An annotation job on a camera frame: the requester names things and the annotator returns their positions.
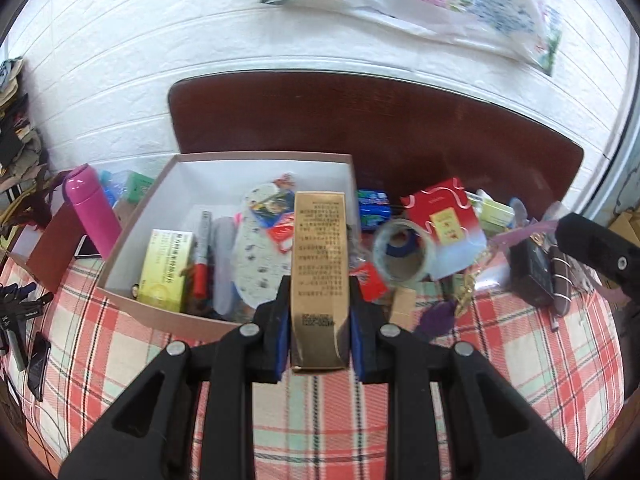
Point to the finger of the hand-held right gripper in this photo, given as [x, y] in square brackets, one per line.
[590, 247]

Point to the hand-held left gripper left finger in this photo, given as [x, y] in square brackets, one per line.
[283, 332]

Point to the dark wooden headboard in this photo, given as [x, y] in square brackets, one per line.
[350, 120]

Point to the black wallet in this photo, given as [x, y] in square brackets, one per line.
[531, 272]

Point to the tall gold carton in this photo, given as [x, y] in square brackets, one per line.
[320, 270]

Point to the green carton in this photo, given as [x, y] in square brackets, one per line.
[136, 185]

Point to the clear tape roll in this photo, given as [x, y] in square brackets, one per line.
[422, 255]

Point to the yellow medicine box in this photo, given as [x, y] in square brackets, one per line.
[165, 270]

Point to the brown cardboard lid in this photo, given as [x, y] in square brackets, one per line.
[52, 250]

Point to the white smartphone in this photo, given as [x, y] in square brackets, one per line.
[86, 247]

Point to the green and white box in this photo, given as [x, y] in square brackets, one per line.
[495, 212]

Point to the plaid blanket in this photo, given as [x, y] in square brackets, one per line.
[525, 360]

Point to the pink ribbon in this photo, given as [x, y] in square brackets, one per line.
[522, 232]

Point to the small red packet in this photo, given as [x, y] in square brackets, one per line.
[370, 282]

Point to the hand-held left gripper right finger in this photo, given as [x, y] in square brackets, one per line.
[357, 340]

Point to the cardboard box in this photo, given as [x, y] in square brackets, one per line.
[150, 220]

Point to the blue tissue packet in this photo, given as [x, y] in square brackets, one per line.
[373, 208]

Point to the red gift box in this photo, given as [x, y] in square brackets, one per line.
[450, 210]

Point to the white patterned pouch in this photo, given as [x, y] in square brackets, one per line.
[260, 260]

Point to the small kraft box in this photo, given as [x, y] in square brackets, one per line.
[404, 310]

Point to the black smartphone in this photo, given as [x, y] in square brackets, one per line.
[39, 367]

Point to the red and white sachet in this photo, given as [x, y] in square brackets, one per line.
[281, 232]

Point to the grey tube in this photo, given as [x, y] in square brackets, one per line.
[223, 265]

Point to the red marker pen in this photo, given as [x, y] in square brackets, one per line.
[202, 255]

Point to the pink thermos bottle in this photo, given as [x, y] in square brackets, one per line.
[92, 210]

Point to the brown striped pouch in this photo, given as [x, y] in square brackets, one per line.
[560, 285]

